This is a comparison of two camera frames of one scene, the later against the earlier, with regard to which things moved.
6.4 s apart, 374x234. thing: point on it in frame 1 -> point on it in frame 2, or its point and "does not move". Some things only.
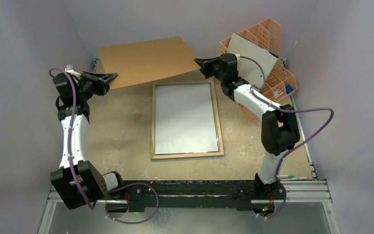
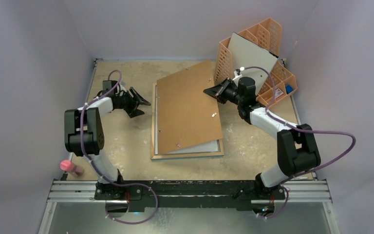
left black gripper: [102, 87] -> [132, 110]
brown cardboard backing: [140, 62] -> [187, 115]
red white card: [277, 92] does not move
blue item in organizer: [289, 88] does not move
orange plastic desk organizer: [267, 33] does not move
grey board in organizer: [248, 70] does not move
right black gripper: [213, 67] -> [222, 91]
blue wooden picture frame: [161, 156] does not move
